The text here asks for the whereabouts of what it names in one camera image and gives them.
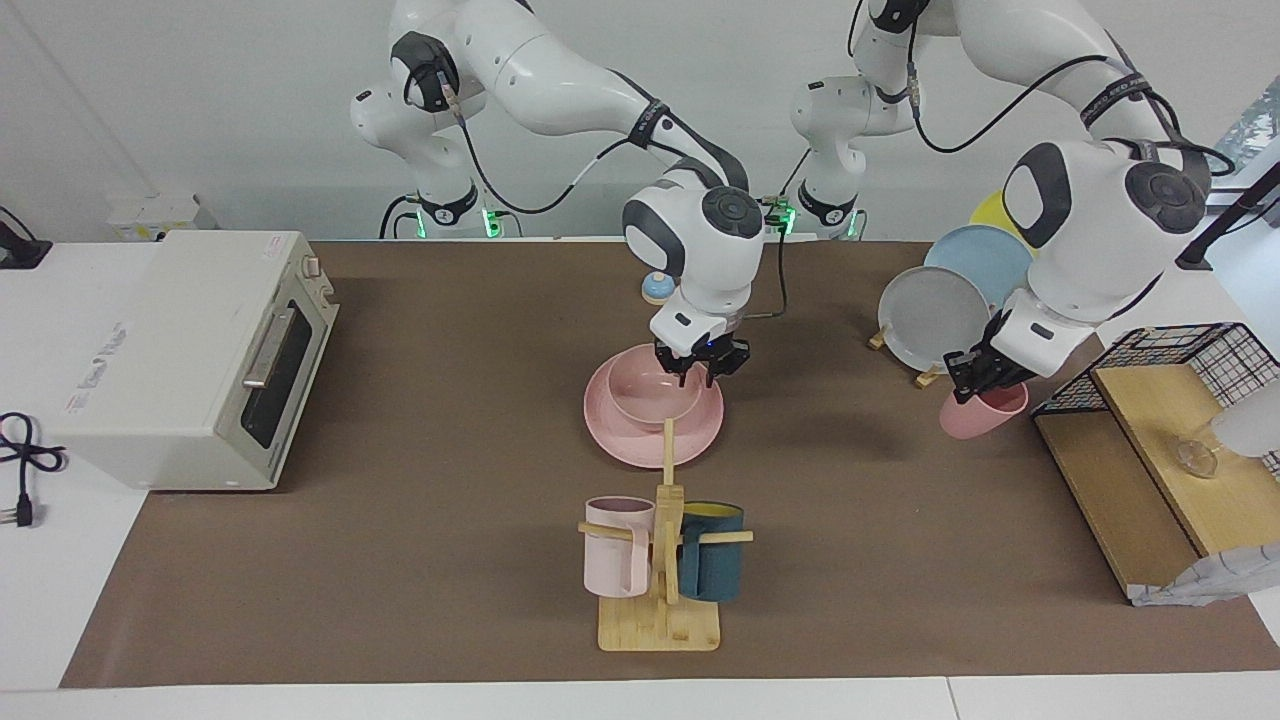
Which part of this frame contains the pink handleless cup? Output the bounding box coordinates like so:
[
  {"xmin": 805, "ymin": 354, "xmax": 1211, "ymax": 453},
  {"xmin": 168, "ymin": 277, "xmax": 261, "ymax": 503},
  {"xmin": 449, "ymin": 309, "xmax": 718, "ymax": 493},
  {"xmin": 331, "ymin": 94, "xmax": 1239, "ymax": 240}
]
[{"xmin": 938, "ymin": 380, "xmax": 1029, "ymax": 441}]

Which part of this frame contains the pink bowl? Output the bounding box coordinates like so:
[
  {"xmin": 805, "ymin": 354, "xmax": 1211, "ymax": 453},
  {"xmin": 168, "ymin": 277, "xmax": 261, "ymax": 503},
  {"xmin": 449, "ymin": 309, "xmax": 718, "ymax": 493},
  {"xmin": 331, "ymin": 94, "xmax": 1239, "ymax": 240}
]
[{"xmin": 608, "ymin": 352, "xmax": 704, "ymax": 425}]

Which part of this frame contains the wooden plate rack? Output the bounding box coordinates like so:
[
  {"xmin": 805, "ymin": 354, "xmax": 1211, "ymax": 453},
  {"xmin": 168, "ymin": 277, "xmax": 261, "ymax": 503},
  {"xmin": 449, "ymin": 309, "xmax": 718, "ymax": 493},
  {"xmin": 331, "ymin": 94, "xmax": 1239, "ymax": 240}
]
[{"xmin": 867, "ymin": 322, "xmax": 946, "ymax": 389}]

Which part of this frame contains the grey plate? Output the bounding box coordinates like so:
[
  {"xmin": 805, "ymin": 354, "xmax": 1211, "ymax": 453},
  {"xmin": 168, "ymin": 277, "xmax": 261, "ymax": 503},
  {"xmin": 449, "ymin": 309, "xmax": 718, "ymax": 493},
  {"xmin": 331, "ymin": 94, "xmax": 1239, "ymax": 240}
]
[{"xmin": 877, "ymin": 266, "xmax": 993, "ymax": 375}]

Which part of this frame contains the pink plate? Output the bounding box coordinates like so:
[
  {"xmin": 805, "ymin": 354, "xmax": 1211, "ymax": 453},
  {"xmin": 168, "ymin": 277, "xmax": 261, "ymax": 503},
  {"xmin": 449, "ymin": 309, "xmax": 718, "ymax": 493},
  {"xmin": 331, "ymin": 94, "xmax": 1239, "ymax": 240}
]
[{"xmin": 583, "ymin": 345, "xmax": 725, "ymax": 469}]

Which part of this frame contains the light blue plate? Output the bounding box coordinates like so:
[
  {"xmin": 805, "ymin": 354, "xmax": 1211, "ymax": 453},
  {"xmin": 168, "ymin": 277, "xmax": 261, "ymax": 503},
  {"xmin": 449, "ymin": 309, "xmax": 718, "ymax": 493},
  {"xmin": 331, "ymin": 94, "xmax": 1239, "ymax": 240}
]
[{"xmin": 925, "ymin": 225, "xmax": 1036, "ymax": 313}]

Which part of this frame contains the yellow plate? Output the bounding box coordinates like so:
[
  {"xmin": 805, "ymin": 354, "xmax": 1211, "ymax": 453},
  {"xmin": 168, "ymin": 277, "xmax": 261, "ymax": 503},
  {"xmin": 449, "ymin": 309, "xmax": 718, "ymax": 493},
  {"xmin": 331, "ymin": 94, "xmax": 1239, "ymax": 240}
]
[{"xmin": 968, "ymin": 190, "xmax": 1029, "ymax": 243}]

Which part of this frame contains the dark blue mug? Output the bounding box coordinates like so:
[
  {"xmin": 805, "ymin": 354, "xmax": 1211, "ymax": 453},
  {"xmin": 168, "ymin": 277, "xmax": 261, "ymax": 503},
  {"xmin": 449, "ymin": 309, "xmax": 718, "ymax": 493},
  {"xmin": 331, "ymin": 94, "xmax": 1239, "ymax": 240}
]
[{"xmin": 678, "ymin": 501, "xmax": 746, "ymax": 603}]

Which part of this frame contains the pink mug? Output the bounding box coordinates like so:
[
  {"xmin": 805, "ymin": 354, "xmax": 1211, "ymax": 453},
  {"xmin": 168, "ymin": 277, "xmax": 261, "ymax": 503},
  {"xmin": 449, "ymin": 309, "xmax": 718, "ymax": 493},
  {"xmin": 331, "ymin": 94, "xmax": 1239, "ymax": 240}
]
[{"xmin": 583, "ymin": 496, "xmax": 658, "ymax": 599}]

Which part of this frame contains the clear glass cup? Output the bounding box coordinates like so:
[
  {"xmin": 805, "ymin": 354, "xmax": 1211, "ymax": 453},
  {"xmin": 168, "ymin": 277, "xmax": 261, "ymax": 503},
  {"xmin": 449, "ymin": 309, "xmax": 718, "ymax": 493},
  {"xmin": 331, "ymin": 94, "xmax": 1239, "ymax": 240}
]
[{"xmin": 1175, "ymin": 425, "xmax": 1221, "ymax": 479}]

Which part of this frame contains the wooden mug tree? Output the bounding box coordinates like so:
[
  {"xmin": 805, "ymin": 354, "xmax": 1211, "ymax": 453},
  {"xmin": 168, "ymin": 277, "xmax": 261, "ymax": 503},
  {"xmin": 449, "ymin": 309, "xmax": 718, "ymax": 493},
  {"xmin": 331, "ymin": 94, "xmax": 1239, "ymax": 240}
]
[{"xmin": 578, "ymin": 418, "xmax": 754, "ymax": 653}]

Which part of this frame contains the white translucent plastic object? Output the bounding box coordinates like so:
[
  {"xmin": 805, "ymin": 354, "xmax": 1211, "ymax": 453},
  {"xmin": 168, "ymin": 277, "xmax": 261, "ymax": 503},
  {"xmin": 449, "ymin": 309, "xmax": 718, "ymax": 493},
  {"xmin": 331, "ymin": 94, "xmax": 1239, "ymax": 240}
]
[{"xmin": 1210, "ymin": 380, "xmax": 1280, "ymax": 459}]

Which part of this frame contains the brown table mat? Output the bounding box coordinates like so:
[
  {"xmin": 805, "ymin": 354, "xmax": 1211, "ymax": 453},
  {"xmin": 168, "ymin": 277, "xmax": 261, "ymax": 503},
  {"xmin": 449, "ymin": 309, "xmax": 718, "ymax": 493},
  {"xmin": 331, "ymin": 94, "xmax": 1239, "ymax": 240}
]
[{"xmin": 58, "ymin": 238, "xmax": 1280, "ymax": 689}]

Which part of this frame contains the white toaster oven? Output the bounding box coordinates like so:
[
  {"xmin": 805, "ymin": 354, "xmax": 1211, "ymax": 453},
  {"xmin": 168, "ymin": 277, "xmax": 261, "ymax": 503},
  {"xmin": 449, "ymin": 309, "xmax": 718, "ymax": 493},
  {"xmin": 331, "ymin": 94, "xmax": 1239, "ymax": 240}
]
[{"xmin": 55, "ymin": 230, "xmax": 341, "ymax": 493}]

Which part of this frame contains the white power strip box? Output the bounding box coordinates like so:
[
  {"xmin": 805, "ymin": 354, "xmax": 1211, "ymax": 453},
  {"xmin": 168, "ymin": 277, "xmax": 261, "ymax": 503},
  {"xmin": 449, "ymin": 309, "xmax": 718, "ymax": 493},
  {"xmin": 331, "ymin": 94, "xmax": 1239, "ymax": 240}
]
[{"xmin": 105, "ymin": 195, "xmax": 216, "ymax": 241}]

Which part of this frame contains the wood and wire shelf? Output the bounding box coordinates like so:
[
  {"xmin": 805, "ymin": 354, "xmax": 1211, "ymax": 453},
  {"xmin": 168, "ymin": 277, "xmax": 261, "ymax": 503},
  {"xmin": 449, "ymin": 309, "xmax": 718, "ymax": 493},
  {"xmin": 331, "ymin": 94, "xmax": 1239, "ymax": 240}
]
[{"xmin": 1032, "ymin": 322, "xmax": 1280, "ymax": 608}]

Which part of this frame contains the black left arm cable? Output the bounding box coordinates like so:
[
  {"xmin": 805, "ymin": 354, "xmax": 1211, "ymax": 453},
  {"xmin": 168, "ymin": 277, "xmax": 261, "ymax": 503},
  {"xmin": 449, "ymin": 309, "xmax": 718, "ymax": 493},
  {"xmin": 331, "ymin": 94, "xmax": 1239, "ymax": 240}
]
[{"xmin": 905, "ymin": 55, "xmax": 1236, "ymax": 179}]

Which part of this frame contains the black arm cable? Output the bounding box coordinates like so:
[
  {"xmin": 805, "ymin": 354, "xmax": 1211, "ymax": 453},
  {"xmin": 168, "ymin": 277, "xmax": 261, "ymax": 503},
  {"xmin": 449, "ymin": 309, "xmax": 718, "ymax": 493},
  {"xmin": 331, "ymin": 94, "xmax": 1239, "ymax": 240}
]
[
  {"xmin": 440, "ymin": 80, "xmax": 793, "ymax": 321},
  {"xmin": 905, "ymin": 55, "xmax": 1236, "ymax": 179}
]

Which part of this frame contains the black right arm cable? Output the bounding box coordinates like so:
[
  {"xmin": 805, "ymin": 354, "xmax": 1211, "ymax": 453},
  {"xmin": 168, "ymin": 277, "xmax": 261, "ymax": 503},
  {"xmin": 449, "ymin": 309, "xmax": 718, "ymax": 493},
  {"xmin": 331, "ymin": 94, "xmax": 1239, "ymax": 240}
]
[{"xmin": 440, "ymin": 80, "xmax": 793, "ymax": 321}]

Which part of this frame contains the black camera stand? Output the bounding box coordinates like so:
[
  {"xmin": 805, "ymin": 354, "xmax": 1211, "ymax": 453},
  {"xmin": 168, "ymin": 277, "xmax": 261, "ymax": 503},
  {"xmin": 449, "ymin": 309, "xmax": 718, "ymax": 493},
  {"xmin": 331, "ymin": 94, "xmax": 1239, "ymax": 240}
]
[{"xmin": 1176, "ymin": 160, "xmax": 1280, "ymax": 271}]

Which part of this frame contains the black power cord with plug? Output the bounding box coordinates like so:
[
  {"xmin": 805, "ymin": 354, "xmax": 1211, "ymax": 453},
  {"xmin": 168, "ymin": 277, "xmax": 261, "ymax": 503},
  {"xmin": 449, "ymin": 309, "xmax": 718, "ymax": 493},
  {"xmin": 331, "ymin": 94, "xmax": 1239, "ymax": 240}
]
[{"xmin": 0, "ymin": 412, "xmax": 66, "ymax": 528}]

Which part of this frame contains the black clamp mount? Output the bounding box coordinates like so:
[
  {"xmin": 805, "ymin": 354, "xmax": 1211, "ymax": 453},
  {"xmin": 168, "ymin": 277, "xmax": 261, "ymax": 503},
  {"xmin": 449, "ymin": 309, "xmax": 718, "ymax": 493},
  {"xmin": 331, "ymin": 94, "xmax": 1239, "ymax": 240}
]
[{"xmin": 0, "ymin": 207, "xmax": 53, "ymax": 270}]

